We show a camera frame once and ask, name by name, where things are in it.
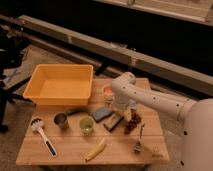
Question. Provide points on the metal cup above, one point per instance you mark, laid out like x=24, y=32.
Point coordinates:
x=61, y=120

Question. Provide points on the yellow plastic bin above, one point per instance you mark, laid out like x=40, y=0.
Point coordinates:
x=60, y=84

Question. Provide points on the black tripod stand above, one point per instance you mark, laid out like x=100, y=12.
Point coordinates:
x=11, y=56

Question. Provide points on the yellow banana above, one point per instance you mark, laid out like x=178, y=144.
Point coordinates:
x=98, y=148

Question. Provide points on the orange topped white cup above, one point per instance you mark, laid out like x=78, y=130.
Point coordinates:
x=108, y=94

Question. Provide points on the metal fork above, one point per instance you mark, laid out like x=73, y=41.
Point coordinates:
x=138, y=146

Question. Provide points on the crumpled blue cloth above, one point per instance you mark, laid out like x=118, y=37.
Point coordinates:
x=132, y=104

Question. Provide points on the green plastic cup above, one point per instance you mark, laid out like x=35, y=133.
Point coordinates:
x=86, y=125

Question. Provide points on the white dish brush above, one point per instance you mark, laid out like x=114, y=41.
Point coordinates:
x=37, y=125

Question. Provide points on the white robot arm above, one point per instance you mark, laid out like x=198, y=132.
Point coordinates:
x=197, y=116

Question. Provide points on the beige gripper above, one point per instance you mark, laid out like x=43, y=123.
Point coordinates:
x=127, y=114

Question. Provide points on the blue sponge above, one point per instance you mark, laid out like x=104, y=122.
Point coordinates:
x=101, y=113

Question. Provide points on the dark grape bunch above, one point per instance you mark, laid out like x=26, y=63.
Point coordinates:
x=132, y=124

